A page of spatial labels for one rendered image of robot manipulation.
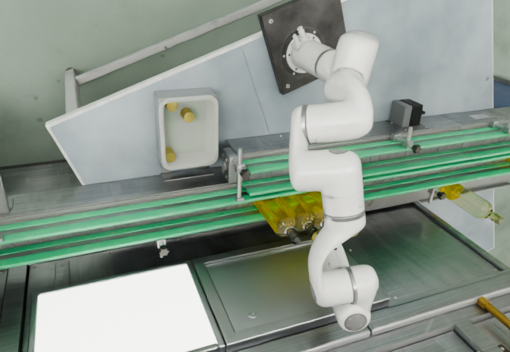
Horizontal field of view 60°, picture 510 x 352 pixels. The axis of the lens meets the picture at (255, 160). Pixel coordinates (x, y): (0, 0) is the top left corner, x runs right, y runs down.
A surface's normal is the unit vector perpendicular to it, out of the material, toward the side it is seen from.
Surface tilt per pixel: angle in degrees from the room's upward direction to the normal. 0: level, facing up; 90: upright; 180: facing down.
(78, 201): 90
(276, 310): 91
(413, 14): 0
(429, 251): 90
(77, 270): 90
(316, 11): 2
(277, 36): 2
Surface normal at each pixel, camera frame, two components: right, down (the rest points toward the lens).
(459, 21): 0.36, 0.41
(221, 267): 0.04, -0.90
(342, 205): -0.19, 0.26
